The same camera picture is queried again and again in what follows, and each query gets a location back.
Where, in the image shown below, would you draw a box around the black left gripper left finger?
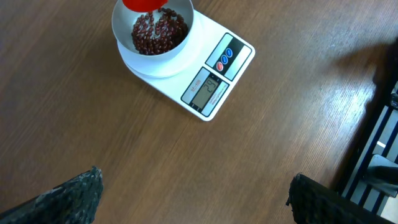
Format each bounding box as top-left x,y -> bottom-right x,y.
1,166 -> 104,224

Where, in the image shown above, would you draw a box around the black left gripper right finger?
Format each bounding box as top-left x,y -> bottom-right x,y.
286,173 -> 393,224

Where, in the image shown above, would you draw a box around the orange measuring scoop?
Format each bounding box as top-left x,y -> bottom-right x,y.
122,0 -> 168,12

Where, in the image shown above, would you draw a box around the white digital kitchen scale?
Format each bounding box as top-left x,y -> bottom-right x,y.
118,11 -> 256,121

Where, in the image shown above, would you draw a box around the white plastic bowl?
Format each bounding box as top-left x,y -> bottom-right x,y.
112,0 -> 198,60

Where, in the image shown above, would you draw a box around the red beans in bowl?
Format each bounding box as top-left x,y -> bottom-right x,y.
131,7 -> 189,55

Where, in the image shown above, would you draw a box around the black metal frame rack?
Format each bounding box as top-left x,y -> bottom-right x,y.
334,41 -> 397,215

